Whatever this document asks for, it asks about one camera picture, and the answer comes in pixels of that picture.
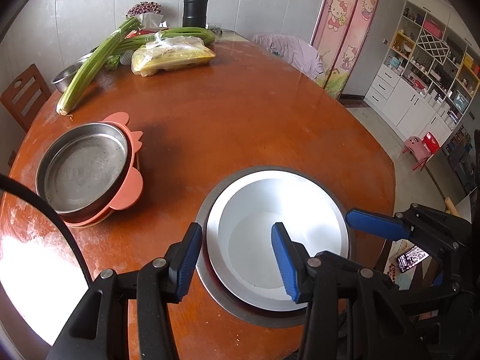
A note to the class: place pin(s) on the stainless steel deep bowl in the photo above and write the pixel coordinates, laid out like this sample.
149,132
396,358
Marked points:
216,289

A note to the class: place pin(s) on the white shelf cabinet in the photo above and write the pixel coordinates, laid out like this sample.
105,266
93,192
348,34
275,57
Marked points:
430,74

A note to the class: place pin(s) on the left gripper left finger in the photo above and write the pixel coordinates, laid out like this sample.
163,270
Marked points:
98,326

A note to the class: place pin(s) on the shallow steel round pan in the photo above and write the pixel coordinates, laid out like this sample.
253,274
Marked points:
83,169

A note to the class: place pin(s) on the celery bunch rear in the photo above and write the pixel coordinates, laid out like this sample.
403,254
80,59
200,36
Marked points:
135,42

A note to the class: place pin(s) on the celery bunch front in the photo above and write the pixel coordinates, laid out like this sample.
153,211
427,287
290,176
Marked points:
89,69

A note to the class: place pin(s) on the pink child stool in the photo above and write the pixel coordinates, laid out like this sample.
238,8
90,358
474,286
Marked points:
421,148

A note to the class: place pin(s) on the red white instant-noodle bowl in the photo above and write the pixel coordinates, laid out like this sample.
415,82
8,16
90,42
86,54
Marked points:
244,244

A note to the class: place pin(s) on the steel mixing bowl far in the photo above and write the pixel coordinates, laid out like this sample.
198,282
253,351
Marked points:
63,79

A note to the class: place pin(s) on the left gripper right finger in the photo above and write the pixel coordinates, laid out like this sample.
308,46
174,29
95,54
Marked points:
351,313

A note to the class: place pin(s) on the yellow noodles plastic bag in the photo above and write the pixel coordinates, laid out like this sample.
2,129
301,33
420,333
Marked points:
169,55

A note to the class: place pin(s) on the brown wooden slat chair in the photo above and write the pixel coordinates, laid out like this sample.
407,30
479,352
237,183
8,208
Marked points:
25,96

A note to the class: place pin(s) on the pink hello kitty wardrobe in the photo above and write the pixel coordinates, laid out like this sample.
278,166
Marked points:
340,32

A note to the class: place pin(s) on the celery bunch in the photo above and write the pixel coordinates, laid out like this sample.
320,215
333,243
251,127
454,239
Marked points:
135,42
89,69

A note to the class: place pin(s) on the white foam-netted fruit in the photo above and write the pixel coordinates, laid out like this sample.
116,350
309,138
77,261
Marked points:
126,58

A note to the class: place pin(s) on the orange bear-ear plastic plate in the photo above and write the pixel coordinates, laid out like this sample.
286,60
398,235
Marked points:
128,191

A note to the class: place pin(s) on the pink cloth on chair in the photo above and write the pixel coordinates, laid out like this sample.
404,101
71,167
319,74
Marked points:
299,54

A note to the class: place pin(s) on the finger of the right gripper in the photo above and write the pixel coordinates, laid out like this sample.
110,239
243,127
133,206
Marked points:
390,228

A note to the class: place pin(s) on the black thermos bottle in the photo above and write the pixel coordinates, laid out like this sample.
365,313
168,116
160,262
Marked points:
195,13

